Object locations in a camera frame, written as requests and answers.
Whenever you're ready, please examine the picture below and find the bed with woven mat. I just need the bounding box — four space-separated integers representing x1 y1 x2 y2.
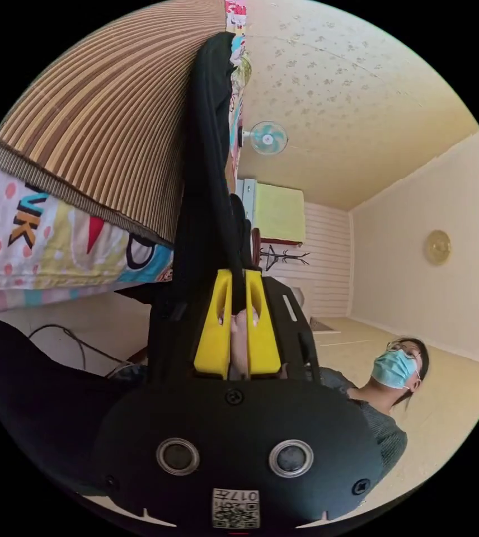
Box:
0 0 253 321

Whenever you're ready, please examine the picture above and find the window with yellow-green curtain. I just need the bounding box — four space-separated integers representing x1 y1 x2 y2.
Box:
254 179 306 245

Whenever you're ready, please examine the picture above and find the wall fan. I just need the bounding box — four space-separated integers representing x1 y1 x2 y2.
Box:
239 120 289 157

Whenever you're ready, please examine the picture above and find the black cable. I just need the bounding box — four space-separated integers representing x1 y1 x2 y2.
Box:
27 323 139 378

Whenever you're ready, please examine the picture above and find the person's body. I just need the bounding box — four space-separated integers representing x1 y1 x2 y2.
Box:
318 335 430 484

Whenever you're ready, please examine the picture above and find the black coat rack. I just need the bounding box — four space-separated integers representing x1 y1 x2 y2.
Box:
259 244 311 272

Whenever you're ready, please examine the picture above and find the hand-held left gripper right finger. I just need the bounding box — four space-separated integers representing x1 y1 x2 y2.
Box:
245 270 283 376

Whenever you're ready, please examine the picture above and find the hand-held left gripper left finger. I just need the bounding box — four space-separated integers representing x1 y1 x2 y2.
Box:
193 268 235 381

